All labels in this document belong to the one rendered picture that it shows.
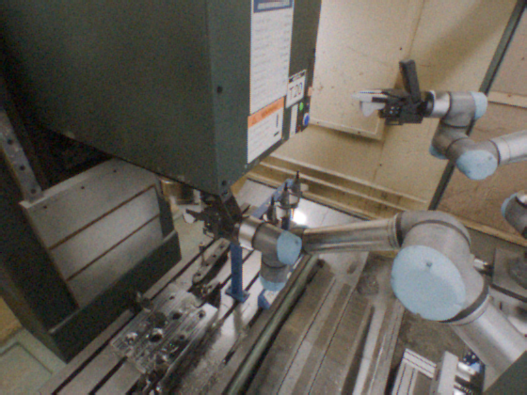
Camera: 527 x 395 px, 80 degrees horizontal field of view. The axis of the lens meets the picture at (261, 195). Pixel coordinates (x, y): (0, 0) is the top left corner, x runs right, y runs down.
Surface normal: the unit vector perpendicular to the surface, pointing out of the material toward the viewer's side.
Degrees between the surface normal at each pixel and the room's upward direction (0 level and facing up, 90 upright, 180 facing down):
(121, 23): 90
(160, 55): 90
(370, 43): 90
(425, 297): 85
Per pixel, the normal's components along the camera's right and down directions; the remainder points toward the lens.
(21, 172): 0.86, 0.32
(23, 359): 0.04, -0.81
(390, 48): -0.51, 0.48
